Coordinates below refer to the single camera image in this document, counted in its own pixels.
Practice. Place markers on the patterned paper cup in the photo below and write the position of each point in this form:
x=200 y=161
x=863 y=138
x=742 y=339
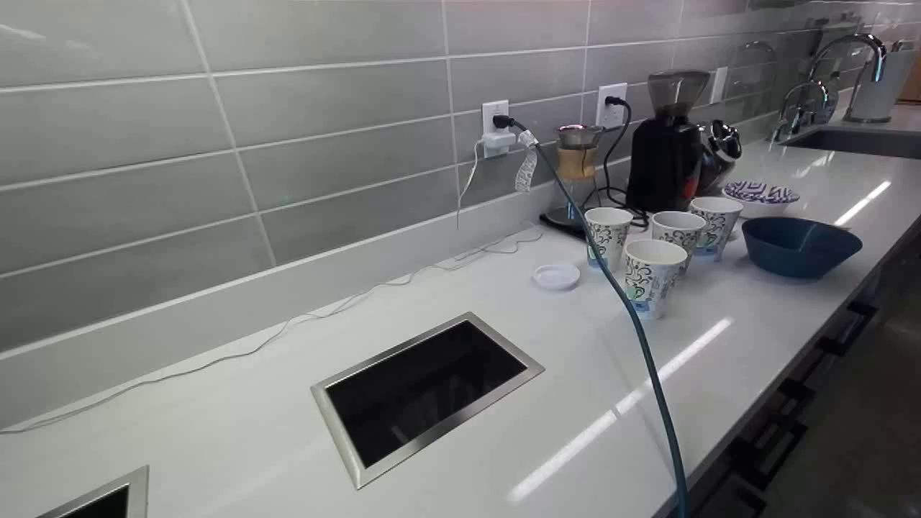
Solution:
x=652 y=276
x=716 y=219
x=679 y=227
x=608 y=234

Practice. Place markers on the small white round lid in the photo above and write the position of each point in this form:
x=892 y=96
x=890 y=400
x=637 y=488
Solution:
x=555 y=276

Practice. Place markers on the white plug adapter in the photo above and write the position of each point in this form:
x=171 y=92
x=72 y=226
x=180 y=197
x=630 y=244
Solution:
x=498 y=144

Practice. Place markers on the large steel-framed counter opening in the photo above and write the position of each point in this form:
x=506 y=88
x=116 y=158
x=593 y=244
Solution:
x=361 y=462

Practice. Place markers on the black coffee grinder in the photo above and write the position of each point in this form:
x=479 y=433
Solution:
x=662 y=158

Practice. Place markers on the silver metallic appliance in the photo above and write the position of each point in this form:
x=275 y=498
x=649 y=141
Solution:
x=719 y=147

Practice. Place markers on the blue patterned white dish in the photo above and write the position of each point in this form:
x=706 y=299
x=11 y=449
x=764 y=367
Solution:
x=764 y=194

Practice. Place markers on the dark blue bowl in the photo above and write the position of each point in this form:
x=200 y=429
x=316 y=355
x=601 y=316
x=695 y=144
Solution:
x=798 y=252

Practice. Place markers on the small chrome faucet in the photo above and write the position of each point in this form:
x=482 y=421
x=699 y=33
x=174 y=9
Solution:
x=794 y=109

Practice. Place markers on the small steel-framed counter opening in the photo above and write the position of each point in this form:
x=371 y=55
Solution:
x=138 y=485

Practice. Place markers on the steel sink basin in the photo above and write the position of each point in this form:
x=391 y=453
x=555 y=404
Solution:
x=852 y=141

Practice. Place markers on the white jug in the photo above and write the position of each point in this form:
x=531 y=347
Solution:
x=882 y=91

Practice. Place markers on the tall chrome faucet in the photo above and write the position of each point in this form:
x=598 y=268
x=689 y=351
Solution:
x=867 y=43

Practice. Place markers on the white wall outlet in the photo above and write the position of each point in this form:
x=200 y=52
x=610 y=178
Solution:
x=719 y=83
x=490 y=109
x=608 y=112

